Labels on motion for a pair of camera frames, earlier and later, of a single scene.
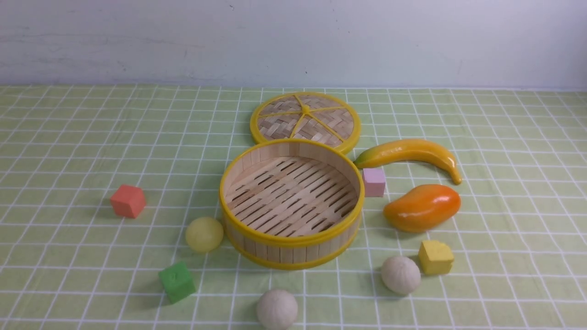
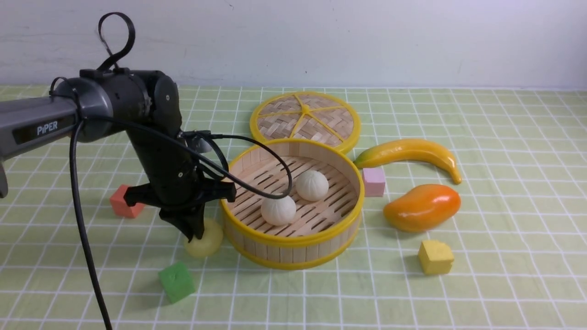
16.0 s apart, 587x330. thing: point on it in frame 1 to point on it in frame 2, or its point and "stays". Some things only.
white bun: [277, 309] to [279, 211]
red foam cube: [128, 201] stays
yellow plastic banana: [407, 150] stays
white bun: [401, 274] to [312, 185]
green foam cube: [177, 282] stays
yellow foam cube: [435, 257] stays
